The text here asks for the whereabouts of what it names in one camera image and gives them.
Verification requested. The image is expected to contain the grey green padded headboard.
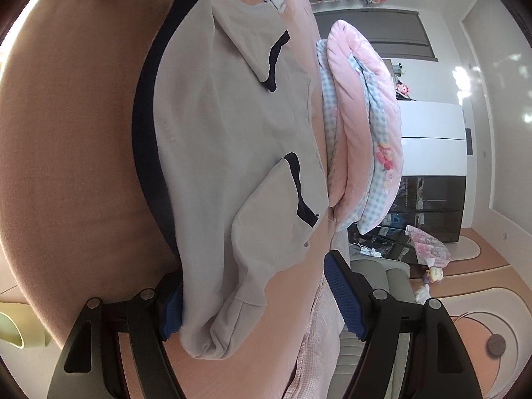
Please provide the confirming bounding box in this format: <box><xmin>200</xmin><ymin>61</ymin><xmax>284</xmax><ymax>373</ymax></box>
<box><xmin>336</xmin><ymin>258</ymin><xmax>416</xmax><ymax>399</ymax></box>

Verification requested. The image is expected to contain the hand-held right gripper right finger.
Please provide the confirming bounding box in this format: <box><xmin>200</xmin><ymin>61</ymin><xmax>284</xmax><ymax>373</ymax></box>
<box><xmin>323</xmin><ymin>249</ymin><xmax>485</xmax><ymax>399</ymax></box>

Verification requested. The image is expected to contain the pink printed hanging garment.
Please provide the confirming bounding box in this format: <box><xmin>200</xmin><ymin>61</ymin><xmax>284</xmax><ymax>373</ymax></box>
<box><xmin>405</xmin><ymin>224</ymin><xmax>452</xmax><ymax>269</ymax></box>

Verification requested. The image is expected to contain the pink checked quilt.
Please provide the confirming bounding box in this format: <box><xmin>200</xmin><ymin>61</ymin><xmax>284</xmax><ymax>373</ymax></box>
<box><xmin>316</xmin><ymin>20</ymin><xmax>404</xmax><ymax>235</ymax></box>

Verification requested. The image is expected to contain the black glass wardrobe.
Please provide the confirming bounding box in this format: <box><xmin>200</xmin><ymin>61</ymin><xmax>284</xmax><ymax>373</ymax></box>
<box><xmin>374</xmin><ymin>175</ymin><xmax>466</xmax><ymax>262</ymax></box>

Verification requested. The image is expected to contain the white wardrobe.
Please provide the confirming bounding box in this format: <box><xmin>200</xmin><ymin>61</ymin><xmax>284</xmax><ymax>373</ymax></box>
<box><xmin>397</xmin><ymin>100</ymin><xmax>470</xmax><ymax>177</ymax></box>

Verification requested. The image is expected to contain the white power strip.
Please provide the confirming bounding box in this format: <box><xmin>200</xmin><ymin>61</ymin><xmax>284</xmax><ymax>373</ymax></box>
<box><xmin>353</xmin><ymin>243</ymin><xmax>385</xmax><ymax>258</ymax></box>

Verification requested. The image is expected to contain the white shirt with navy trim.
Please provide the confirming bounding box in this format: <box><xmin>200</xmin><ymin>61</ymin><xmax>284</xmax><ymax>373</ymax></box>
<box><xmin>132</xmin><ymin>0</ymin><xmax>347</xmax><ymax>360</ymax></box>

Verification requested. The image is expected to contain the yellow green slipper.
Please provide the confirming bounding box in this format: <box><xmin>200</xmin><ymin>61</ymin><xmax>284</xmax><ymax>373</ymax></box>
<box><xmin>0</xmin><ymin>303</ymin><xmax>53</xmax><ymax>347</ymax></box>

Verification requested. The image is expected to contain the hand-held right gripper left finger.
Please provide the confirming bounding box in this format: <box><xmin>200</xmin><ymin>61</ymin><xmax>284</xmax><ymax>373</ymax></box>
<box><xmin>46</xmin><ymin>272</ymin><xmax>186</xmax><ymax>399</ymax></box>

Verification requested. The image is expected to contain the round pink bed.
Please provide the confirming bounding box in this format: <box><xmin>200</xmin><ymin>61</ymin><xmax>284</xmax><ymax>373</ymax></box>
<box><xmin>0</xmin><ymin>0</ymin><xmax>354</xmax><ymax>399</ymax></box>

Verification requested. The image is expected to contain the brown round wall disc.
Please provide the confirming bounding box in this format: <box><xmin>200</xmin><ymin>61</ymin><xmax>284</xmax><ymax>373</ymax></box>
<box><xmin>486</xmin><ymin>333</ymin><xmax>508</xmax><ymax>355</ymax></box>

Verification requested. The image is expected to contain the grey door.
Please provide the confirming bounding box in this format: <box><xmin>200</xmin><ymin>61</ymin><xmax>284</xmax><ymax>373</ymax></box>
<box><xmin>314</xmin><ymin>10</ymin><xmax>436</xmax><ymax>61</ymax></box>

